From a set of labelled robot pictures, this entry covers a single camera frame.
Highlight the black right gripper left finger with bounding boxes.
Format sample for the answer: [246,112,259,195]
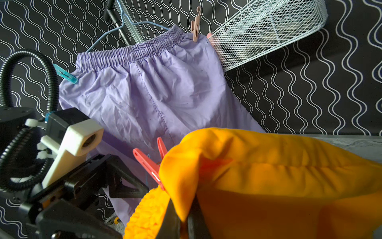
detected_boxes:
[156,200,181,239]

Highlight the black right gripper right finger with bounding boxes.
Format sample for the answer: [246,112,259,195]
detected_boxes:
[187,196,212,239]

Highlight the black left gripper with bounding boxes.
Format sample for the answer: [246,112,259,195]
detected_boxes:
[19,154,149,239]

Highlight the red clothespin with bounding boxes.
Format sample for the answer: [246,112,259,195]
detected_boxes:
[133,137,168,191]

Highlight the orange shorts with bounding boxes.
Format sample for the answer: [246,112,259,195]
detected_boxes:
[124,128,382,239]

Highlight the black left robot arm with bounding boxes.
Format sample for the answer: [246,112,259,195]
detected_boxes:
[1,49,148,239]

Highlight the lilac shorts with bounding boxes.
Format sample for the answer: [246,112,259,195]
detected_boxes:
[58,24,266,226]

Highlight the teal clothespin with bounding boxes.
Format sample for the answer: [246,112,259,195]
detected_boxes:
[53,64,78,84]

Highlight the black clothes rack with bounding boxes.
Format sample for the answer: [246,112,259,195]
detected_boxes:
[102,0,131,46]

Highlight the peach clothespin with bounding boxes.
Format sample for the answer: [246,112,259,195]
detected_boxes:
[191,6,202,42]

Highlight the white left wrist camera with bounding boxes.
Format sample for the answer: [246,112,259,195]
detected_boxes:
[25,108,104,189]

